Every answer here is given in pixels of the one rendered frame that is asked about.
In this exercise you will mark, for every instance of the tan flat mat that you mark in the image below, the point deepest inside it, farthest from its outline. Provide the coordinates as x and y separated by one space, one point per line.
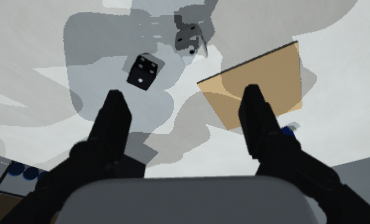
277 74

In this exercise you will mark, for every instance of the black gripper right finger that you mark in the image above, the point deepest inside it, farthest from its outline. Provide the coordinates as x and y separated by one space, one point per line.
285 160

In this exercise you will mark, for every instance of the grey die with black pips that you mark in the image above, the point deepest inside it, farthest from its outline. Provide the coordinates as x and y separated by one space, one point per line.
190 45

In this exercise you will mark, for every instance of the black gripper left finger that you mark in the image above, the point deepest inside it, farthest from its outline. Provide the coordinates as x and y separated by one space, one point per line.
105 146

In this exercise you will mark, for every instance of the blue die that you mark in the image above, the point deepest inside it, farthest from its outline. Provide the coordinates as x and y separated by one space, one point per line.
287 130

